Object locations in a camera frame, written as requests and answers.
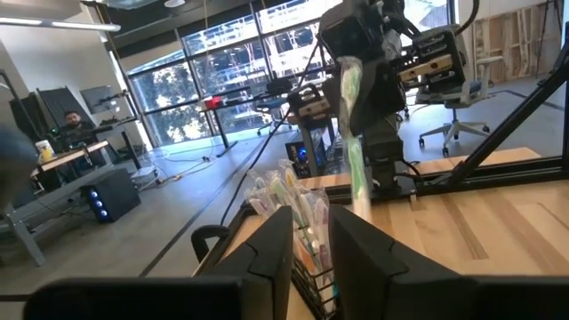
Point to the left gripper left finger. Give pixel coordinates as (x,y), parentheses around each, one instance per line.
(178,302)

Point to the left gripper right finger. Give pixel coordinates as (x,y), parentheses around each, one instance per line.
(422,302)

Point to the orange toothbrush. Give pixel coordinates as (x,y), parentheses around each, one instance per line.
(306,258)

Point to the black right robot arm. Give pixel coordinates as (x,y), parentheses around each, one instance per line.
(382,146)

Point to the blue office chair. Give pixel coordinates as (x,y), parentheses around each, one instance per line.
(271,106)

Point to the black computer tower blue lights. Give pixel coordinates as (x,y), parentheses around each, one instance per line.
(300,155)
(115,195)

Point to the white office chair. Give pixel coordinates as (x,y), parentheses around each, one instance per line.
(471,95)

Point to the plywood boards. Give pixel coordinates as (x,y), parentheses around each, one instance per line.
(511,40)

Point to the red object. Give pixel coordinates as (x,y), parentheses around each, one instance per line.
(213,103)

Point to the grey desk wooden top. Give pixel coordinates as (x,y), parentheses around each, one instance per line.
(66,156)

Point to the person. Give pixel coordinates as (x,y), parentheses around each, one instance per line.
(75,131)

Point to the yellow cup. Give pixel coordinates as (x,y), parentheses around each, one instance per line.
(44,153)

